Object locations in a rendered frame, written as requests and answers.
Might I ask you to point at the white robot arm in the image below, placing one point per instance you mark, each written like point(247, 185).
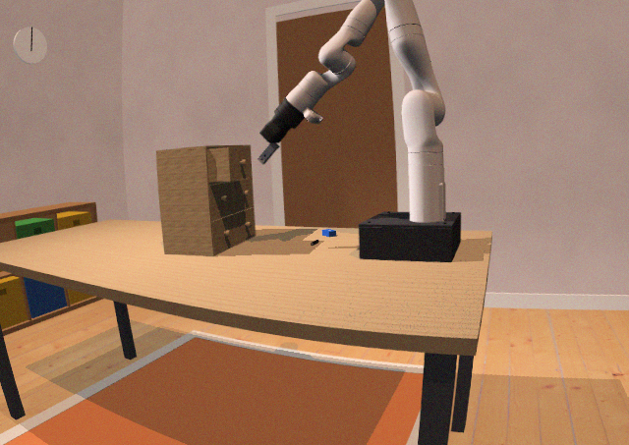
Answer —
point(425, 149)

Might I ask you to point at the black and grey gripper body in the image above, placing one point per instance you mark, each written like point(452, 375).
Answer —
point(296, 106)

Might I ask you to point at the brown wooden chest of drawers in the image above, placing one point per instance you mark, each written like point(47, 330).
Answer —
point(183, 188)

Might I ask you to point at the brown wooden drawer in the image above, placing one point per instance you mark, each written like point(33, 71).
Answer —
point(221, 232)
point(225, 164)
point(244, 219)
point(220, 203)
point(243, 195)

